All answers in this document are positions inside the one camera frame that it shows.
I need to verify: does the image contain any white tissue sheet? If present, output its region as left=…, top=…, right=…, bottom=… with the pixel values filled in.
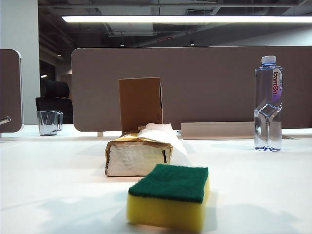
left=136, top=123, right=188, bottom=156

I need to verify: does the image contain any beige cable tray flap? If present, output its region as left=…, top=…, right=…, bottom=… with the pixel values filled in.
left=180, top=121, right=256, bottom=140

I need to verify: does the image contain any clear plastic water bottle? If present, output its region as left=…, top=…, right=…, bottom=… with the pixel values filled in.
left=253, top=55, right=283, bottom=152

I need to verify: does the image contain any yellow tissue pack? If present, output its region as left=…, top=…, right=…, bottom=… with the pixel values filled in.
left=104, top=131, right=174, bottom=177

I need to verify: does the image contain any brown cardboard box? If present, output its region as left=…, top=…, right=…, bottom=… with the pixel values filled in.
left=118, top=77, right=164, bottom=134

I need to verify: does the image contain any long ceiling light strip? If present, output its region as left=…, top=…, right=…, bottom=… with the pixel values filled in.
left=60, top=15, right=312, bottom=24

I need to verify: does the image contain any small brown desk partition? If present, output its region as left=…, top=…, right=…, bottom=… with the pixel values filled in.
left=0, top=48, right=24, bottom=134

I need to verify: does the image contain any black office chair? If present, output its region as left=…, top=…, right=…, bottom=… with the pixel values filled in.
left=35, top=79, right=74, bottom=125

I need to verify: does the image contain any yellow green scouring sponge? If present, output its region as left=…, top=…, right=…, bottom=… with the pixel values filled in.
left=126, top=163, right=211, bottom=234

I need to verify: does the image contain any large brown desk partition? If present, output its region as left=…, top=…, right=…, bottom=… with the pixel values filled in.
left=70, top=45, right=312, bottom=134

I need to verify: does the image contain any clear glass mug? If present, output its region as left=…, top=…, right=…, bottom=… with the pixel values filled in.
left=36, top=110, right=64, bottom=137

